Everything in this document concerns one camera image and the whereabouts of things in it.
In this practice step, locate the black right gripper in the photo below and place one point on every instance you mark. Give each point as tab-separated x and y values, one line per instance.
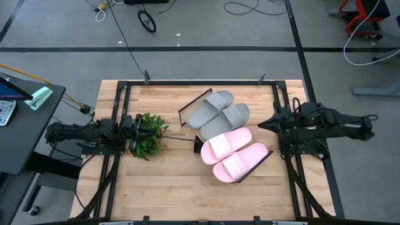
290	122

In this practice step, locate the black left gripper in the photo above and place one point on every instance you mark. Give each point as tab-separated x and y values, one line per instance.
137	131

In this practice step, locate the grey rubber slide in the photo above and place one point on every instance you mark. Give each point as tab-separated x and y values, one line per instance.
228	120
209	109

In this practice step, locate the pink rubber slide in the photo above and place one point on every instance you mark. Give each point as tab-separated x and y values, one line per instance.
240	162
225	145

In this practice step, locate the wooden shelf with black ends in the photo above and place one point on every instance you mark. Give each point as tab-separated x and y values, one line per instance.
197	146

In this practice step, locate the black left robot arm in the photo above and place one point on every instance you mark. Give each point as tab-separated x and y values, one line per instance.
78	131

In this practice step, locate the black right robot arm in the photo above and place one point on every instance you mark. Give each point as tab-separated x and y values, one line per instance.
337	131

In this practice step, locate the green artificial plant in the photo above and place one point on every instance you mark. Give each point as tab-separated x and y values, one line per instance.
150	148

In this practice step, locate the silver mounting plate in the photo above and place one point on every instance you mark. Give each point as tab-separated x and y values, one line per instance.
289	223
115	223

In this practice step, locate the grey desk foot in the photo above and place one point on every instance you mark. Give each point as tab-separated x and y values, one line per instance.
375	91

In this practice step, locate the mint green stapler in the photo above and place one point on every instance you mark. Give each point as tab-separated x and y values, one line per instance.
39	97

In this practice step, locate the black side desk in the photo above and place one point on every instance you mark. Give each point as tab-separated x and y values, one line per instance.
15	150

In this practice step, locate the grey desk leg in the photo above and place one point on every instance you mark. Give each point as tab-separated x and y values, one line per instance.
387	54

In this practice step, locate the yellow plug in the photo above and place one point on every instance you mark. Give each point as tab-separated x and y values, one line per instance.
102	6

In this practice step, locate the white calculator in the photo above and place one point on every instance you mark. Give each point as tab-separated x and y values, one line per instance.
6	112

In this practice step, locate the red and black cart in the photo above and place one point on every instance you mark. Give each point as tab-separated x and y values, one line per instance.
362	12

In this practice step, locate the black monitor with blue screen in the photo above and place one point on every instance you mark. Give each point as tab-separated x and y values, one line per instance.
9	90

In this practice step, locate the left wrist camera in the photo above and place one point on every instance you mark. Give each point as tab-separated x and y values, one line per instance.
126	125

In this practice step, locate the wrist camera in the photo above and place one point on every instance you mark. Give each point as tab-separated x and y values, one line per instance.
126	125
311	111

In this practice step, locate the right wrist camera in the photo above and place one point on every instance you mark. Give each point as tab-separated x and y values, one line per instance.
311	111

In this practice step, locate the black frame clamp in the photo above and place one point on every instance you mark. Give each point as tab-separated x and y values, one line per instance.
147	78
257	220
261	80
146	220

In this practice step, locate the black aluminium table frame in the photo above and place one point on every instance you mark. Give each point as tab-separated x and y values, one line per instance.
225	82

